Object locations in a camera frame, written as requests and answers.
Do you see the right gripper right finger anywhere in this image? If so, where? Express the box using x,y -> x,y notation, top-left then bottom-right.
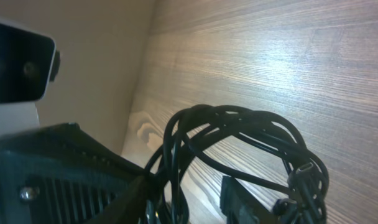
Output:
219,176 -> 276,224

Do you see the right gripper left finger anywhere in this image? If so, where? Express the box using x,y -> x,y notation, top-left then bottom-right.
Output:
0,124 -> 144,223

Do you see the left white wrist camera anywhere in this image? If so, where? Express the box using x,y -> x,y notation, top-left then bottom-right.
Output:
0,17 -> 60,136

